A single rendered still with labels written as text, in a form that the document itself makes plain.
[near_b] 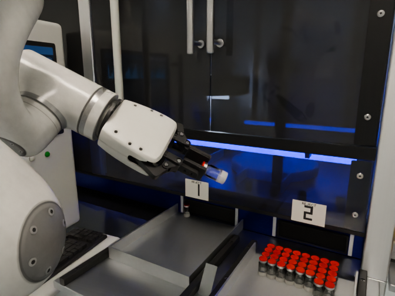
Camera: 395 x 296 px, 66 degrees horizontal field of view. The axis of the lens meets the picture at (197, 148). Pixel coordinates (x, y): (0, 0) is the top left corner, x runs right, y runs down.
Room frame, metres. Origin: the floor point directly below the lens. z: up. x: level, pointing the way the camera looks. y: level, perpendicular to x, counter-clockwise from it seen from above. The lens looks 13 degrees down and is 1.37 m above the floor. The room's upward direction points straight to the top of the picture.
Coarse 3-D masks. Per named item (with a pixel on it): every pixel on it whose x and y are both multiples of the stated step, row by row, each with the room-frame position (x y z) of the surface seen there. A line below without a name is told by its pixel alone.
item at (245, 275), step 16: (256, 256) 0.76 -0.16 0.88; (240, 272) 0.68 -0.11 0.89; (256, 272) 0.68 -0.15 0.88; (224, 288) 0.59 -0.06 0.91; (240, 288) 0.62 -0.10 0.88; (256, 288) 0.62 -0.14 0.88; (272, 288) 0.62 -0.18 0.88; (288, 288) 0.62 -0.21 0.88; (336, 288) 0.62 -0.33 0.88; (352, 288) 0.62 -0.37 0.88
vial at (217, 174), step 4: (208, 164) 0.48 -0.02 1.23; (208, 168) 0.48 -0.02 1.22; (212, 168) 0.48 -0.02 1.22; (216, 168) 0.48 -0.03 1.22; (208, 172) 0.47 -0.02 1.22; (212, 172) 0.47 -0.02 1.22; (216, 172) 0.47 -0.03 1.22; (220, 172) 0.47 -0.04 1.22; (224, 172) 0.48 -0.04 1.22; (208, 176) 0.47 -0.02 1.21; (212, 176) 0.47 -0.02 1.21; (216, 176) 0.47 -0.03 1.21; (220, 176) 0.47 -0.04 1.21; (224, 176) 0.47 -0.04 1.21; (216, 180) 0.47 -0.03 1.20; (220, 180) 0.47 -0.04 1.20; (224, 180) 0.47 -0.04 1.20
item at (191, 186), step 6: (186, 180) 0.93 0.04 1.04; (192, 180) 0.92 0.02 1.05; (186, 186) 0.93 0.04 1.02; (192, 186) 0.92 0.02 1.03; (204, 186) 0.90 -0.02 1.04; (186, 192) 0.93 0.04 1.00; (192, 192) 0.92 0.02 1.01; (204, 192) 0.90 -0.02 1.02; (198, 198) 0.91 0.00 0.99; (204, 198) 0.90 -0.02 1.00
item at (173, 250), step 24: (168, 216) 0.99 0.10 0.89; (192, 216) 1.00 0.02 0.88; (120, 240) 0.79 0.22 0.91; (144, 240) 0.84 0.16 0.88; (168, 240) 0.84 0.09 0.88; (192, 240) 0.84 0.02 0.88; (216, 240) 0.84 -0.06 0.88; (144, 264) 0.69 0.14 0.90; (168, 264) 0.72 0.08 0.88; (192, 264) 0.72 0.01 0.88
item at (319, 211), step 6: (294, 204) 0.76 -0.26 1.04; (300, 204) 0.75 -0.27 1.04; (306, 204) 0.74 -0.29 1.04; (312, 204) 0.74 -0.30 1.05; (318, 204) 0.73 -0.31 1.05; (294, 210) 0.76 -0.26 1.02; (300, 210) 0.75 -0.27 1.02; (306, 210) 0.74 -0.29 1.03; (318, 210) 0.73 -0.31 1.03; (324, 210) 0.72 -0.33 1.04; (294, 216) 0.76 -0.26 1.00; (300, 216) 0.75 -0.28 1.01; (306, 216) 0.74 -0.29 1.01; (312, 216) 0.73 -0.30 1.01; (318, 216) 0.73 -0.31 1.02; (324, 216) 0.72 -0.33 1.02; (306, 222) 0.74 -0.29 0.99; (312, 222) 0.73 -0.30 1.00; (318, 222) 0.73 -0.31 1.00; (324, 222) 0.72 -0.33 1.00
